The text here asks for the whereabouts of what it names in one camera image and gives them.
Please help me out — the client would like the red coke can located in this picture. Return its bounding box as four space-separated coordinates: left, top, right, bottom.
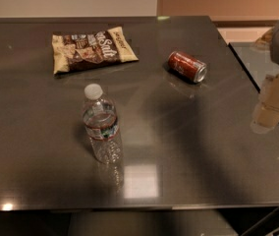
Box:
168 51 207 84

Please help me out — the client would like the clear plastic water bottle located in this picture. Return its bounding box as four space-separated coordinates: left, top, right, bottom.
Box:
83 84 123 164

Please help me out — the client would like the brown snack chip bag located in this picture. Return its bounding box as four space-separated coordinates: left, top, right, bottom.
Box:
52 27 139 75

